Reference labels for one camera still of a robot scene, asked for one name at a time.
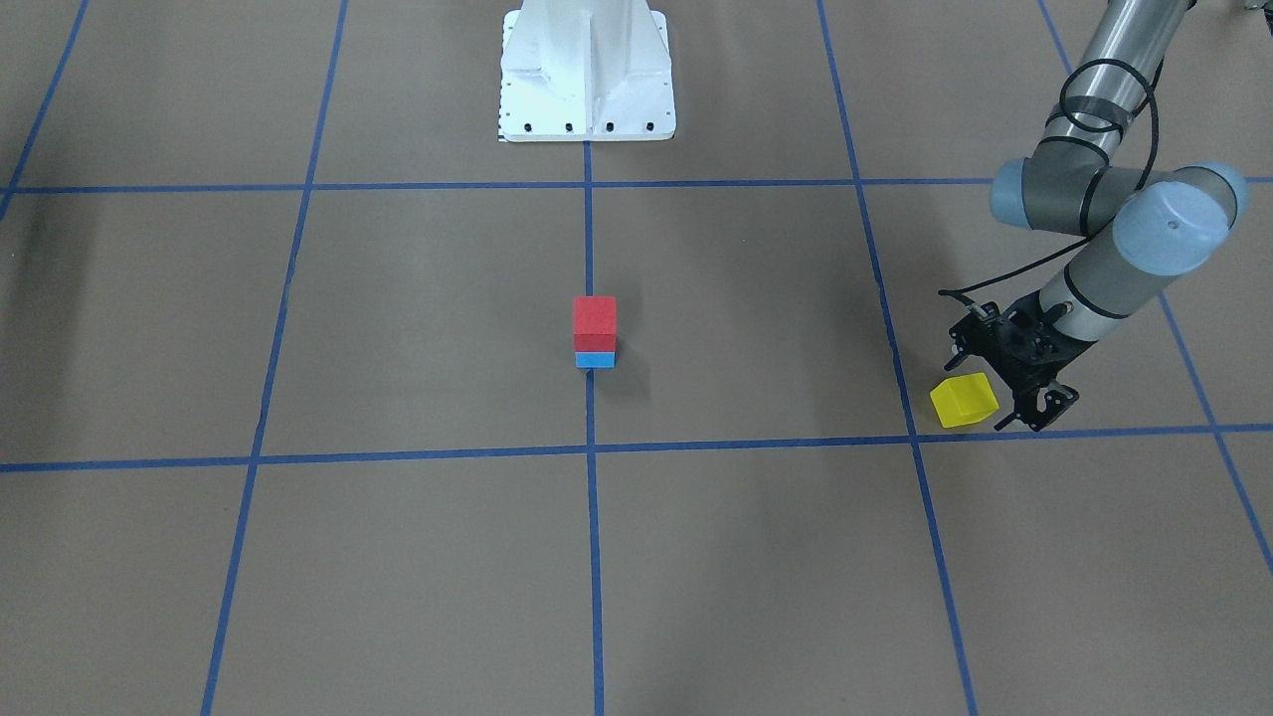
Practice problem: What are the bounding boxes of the yellow cube block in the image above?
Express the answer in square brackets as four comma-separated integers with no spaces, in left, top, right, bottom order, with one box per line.
[929,372,1001,428]

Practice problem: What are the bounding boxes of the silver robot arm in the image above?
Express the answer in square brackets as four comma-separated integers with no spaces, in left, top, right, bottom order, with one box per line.
[948,1,1249,431]

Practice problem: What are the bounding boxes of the white camera mast pedestal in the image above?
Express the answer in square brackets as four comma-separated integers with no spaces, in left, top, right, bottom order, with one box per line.
[496,1,677,141]

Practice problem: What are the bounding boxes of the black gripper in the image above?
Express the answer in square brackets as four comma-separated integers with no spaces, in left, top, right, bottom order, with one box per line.
[947,298,1090,432]

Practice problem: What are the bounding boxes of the blue cube block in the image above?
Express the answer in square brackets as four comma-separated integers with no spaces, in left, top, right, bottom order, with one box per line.
[574,352,617,369]

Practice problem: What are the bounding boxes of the red cube block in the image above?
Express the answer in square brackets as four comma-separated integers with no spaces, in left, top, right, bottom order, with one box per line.
[572,296,617,353]

